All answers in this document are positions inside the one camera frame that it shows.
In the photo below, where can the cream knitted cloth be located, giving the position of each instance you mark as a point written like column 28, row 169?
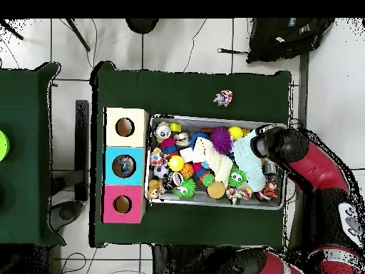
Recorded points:
column 208, row 155

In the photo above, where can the purple spiky ball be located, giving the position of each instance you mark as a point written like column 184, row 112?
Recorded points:
column 221, row 140

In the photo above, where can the mint green knitted cloth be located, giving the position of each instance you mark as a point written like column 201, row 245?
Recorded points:
column 245, row 162

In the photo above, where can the colourful patchwork cloth scrap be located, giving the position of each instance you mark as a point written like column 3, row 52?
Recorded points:
column 223, row 98

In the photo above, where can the colourful polka dot cloth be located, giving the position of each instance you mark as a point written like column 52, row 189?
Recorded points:
column 238, row 194

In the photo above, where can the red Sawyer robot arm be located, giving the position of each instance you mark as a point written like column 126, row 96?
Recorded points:
column 316, row 168

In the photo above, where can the wooden box with three holes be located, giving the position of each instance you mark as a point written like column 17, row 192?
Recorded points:
column 138, row 171

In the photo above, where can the clear mesh bin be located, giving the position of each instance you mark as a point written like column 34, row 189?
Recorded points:
column 171, row 201

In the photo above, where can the small orange basketball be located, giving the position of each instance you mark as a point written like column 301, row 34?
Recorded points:
column 187, row 170

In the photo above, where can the dark green table cloth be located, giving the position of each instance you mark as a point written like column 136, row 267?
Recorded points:
column 188, row 85
column 28, row 142

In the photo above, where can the grey plastic toy robot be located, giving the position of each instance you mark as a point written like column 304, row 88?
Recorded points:
column 270, row 168

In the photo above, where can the black backpack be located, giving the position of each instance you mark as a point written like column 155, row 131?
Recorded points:
column 285, row 40

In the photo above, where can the green round object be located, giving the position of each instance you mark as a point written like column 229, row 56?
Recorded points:
column 3, row 145

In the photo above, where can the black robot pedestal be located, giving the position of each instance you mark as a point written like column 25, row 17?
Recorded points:
column 177, row 260

